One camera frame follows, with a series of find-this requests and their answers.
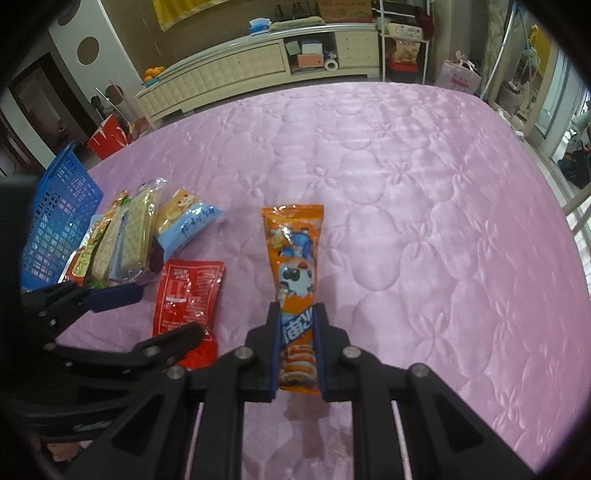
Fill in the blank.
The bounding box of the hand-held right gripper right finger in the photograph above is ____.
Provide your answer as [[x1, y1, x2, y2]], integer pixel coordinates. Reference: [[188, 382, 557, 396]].
[[315, 302, 537, 480]]

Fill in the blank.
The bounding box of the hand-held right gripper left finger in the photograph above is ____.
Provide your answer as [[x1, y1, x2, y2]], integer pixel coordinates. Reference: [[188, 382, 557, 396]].
[[60, 302, 283, 480]]

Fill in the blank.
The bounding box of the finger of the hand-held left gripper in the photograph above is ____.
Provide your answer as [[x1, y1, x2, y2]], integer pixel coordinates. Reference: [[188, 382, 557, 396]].
[[55, 323, 206, 377], [21, 281, 149, 344]]

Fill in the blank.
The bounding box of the red snack packet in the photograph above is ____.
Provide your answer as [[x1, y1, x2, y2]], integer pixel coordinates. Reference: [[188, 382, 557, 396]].
[[152, 259, 226, 370]]

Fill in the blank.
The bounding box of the long orange snack packet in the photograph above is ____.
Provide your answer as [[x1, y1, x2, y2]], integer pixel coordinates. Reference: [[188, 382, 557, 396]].
[[261, 204, 326, 396]]

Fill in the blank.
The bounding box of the blue plastic basket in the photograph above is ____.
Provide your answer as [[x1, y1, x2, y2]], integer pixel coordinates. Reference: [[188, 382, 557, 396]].
[[20, 141, 103, 289]]

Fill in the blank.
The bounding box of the blue cake packet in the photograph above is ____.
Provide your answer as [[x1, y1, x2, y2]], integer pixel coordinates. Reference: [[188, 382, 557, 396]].
[[154, 189, 226, 257]]

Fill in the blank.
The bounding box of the green wafer packet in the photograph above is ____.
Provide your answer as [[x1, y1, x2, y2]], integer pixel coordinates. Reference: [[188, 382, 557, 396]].
[[89, 191, 132, 288]]

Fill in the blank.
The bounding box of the clear wafer packet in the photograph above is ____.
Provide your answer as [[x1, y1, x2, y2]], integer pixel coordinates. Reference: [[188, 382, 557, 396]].
[[113, 178, 168, 282]]

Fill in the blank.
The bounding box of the red paper bag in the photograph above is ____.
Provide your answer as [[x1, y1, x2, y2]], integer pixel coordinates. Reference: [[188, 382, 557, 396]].
[[87, 114, 133, 161]]

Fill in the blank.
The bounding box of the brown cardboard tube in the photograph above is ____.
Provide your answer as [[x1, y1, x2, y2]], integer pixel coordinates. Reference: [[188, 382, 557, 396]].
[[105, 83, 136, 126]]

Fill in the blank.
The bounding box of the cream cabinet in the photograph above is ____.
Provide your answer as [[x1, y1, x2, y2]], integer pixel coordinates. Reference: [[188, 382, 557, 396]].
[[134, 22, 382, 130]]

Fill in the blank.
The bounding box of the pink gift bag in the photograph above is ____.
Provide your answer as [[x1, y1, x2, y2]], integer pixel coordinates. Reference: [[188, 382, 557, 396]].
[[436, 58, 481, 96]]

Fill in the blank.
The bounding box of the printed snack box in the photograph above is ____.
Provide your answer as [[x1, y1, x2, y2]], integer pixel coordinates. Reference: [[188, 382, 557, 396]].
[[387, 37, 422, 66]]

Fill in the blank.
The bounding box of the white metal rack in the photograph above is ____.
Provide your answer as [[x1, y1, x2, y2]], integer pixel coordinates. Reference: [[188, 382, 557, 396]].
[[372, 0, 437, 85]]

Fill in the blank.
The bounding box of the green cushion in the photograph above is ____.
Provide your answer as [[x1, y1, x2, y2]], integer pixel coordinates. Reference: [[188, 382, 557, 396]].
[[269, 16, 326, 33]]

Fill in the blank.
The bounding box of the cardboard box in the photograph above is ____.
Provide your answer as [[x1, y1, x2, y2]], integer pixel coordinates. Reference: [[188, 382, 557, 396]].
[[316, 0, 374, 24]]

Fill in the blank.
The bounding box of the yellow wall hanging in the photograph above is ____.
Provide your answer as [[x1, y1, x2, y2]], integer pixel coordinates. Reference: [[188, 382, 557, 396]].
[[152, 0, 232, 32]]

